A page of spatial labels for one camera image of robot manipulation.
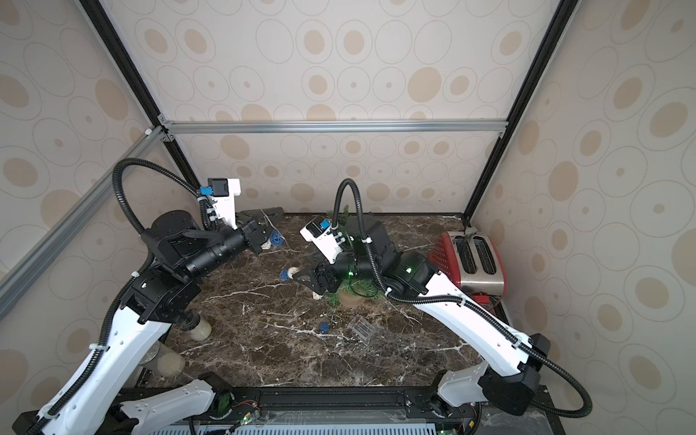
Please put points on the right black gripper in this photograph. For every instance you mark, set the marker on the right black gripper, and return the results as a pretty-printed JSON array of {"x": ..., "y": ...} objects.
[{"x": 324, "y": 276}]

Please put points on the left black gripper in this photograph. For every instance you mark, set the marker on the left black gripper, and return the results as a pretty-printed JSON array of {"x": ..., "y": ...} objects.
[{"x": 256, "y": 228}]

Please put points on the small green christmas tree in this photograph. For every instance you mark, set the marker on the small green christmas tree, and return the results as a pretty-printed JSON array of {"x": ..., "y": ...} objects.
[{"x": 352, "y": 293}]

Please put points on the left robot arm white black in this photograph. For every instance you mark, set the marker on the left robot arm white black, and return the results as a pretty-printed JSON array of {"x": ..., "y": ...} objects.
[{"x": 181, "y": 252}]

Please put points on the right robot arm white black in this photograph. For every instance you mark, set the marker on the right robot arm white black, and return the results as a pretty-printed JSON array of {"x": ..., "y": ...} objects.
[{"x": 355, "y": 246}]

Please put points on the clear plastic battery box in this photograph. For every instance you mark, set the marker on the clear plastic battery box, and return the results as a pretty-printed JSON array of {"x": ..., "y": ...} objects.
[{"x": 362, "y": 329}]

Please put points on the clear jar black lid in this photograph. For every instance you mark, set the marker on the clear jar black lid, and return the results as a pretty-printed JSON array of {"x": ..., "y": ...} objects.
[{"x": 195, "y": 326}]

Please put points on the red silver toaster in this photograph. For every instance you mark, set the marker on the red silver toaster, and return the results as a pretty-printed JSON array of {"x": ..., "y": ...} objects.
[{"x": 471, "y": 262}]

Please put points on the clear jar silver lid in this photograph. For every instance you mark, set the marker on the clear jar silver lid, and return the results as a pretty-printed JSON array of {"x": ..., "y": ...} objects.
[{"x": 163, "y": 361}]

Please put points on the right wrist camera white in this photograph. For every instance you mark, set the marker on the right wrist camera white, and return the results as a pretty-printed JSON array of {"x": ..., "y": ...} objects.
[{"x": 328, "y": 240}]

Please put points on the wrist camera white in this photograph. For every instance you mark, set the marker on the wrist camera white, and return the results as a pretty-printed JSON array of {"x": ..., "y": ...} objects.
[
  {"x": 219, "y": 198},
  {"x": 328, "y": 240}
]

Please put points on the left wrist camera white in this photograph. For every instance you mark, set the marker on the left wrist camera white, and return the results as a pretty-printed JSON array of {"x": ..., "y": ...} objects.
[{"x": 219, "y": 198}]

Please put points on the horizontal aluminium frame bar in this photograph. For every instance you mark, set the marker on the horizontal aluminium frame bar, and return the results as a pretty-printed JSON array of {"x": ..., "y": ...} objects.
[{"x": 324, "y": 127}]

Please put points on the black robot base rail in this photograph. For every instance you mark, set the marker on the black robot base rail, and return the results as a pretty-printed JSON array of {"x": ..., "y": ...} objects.
[{"x": 317, "y": 410}]

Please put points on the left diagonal aluminium frame bar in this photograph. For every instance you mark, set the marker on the left diagonal aluminium frame bar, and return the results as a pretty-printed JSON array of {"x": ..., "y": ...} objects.
[{"x": 77, "y": 267}]

